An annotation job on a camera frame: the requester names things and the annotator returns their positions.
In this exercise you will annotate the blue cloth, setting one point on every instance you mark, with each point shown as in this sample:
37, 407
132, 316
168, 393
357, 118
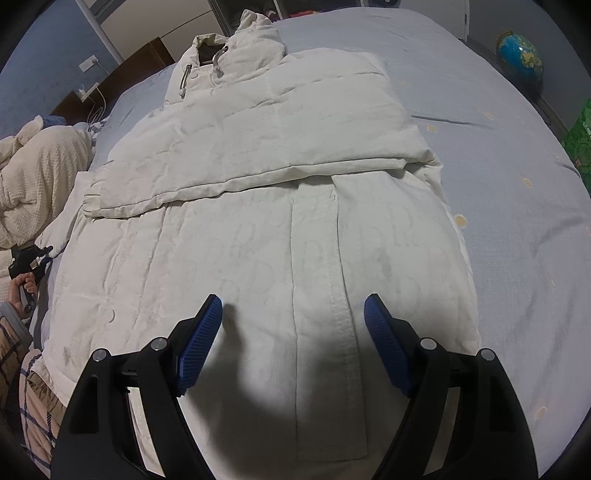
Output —
54, 121

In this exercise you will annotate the person's left forearm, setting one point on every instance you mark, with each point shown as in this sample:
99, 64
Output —
14, 327

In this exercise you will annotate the green printed box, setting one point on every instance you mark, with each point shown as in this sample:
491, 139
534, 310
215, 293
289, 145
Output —
579, 143

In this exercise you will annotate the sliding wardrobe door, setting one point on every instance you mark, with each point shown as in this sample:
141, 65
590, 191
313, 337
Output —
152, 23

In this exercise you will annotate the cream knitted blanket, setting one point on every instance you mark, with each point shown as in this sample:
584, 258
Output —
41, 175

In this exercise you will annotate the person's left hand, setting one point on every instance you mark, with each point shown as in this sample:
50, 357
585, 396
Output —
16, 300

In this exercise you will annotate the bed with light blue sheet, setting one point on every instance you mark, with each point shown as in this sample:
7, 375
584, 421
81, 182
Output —
485, 152

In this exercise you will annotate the person's plaid pajama pants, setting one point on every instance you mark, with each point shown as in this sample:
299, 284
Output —
37, 406

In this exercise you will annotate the white puffer jacket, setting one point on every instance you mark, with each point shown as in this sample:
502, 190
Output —
277, 184

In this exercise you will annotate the blue globe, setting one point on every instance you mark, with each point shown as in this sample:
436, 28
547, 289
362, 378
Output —
519, 57

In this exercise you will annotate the white power strip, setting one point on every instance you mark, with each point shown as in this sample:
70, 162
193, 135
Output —
88, 91

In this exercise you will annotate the white wall socket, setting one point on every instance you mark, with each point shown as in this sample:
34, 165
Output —
88, 63

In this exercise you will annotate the brown wooden headboard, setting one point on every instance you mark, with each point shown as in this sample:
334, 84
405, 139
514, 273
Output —
138, 60

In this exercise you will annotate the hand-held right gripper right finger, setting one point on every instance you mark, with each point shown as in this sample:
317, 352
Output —
385, 339

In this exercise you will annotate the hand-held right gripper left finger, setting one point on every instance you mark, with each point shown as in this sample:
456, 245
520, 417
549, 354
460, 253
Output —
203, 339

